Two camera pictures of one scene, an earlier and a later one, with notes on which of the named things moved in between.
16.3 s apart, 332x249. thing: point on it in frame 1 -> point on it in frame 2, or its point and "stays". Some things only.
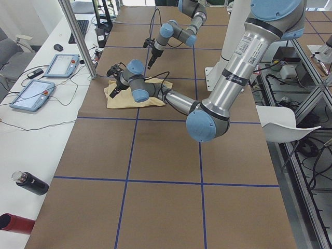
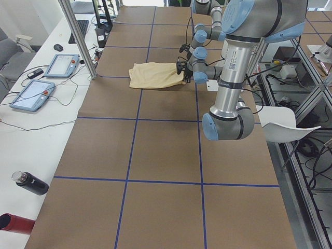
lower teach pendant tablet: [32, 95] stays
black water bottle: [30, 182] stays
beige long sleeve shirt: [123, 97] -> [153, 74]
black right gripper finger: [116, 91] -> [187, 77]
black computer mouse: [58, 47] stays
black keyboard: [83, 25] stays
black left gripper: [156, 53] -> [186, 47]
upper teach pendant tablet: [63, 66] stays
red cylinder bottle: [9, 222] stays
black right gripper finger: [115, 70] -> [179, 65]
